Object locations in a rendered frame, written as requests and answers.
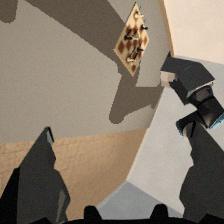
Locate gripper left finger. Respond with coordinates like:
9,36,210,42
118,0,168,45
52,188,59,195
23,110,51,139
0,127,71,224

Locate chessboard with pieces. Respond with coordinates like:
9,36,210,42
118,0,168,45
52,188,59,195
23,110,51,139
113,3,149,76

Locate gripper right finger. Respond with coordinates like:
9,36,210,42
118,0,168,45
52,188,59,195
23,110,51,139
179,121,224,224

